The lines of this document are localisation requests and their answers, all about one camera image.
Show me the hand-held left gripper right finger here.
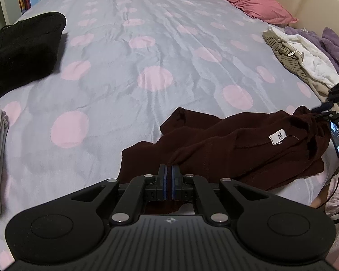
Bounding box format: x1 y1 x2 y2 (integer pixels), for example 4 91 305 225
171 164 267 226

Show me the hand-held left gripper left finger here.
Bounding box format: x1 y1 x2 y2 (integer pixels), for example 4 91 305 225
69 164 172 226

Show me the maroon sweater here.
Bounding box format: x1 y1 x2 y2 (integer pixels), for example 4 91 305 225
117 107 332 215

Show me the smartphone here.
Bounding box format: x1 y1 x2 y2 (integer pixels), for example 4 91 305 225
330 121 339 158

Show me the white garment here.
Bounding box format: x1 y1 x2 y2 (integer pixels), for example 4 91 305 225
267 25 339 91

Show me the purple fleece blanket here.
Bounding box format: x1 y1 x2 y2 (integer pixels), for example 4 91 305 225
284 26 339 77

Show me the beige striped garment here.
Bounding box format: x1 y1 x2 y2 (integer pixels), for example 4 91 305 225
262 30 332 97

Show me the beige padded headboard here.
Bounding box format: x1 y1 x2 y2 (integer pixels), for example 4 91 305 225
232 0 339 38

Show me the polka dot bedspread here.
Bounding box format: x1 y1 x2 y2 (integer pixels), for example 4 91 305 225
0 0 339 271

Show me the pink pillow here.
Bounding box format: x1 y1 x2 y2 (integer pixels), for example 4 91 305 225
197 0 299 24

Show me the black folded garment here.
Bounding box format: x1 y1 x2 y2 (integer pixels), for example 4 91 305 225
0 12 67 100

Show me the black cable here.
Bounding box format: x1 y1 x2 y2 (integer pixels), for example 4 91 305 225
324 155 339 205

